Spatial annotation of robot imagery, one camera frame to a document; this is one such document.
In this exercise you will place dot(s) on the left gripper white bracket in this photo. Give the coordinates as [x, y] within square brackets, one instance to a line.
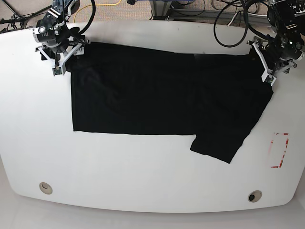
[275, 58]

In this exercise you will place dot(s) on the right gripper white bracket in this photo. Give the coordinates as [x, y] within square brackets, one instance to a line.
[63, 56]

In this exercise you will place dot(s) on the black graphic T-shirt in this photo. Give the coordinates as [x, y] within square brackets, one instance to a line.
[217, 98]

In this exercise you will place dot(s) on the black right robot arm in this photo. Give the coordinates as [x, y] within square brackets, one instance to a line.
[58, 43]

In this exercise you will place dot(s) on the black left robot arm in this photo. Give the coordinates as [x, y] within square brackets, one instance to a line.
[287, 19]

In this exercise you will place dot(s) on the red tape rectangle marking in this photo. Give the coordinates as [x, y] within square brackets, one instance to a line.
[277, 149]

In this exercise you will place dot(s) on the black tripod legs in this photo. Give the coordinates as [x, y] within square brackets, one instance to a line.
[17, 21]

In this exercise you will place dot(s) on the left table grommet hole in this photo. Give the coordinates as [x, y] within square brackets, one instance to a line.
[45, 188]

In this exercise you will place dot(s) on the table grommet hole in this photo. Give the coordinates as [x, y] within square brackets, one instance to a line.
[255, 196]
[45, 188]

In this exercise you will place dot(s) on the right table grommet hole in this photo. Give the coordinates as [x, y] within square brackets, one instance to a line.
[255, 196]

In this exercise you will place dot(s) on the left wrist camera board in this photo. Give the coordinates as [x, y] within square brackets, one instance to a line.
[270, 79]

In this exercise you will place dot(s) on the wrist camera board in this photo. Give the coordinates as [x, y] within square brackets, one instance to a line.
[57, 70]
[270, 79]

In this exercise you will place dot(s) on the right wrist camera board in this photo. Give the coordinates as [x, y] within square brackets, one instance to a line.
[57, 70]

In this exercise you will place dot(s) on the aluminium frame stand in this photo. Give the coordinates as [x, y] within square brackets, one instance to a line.
[160, 9]

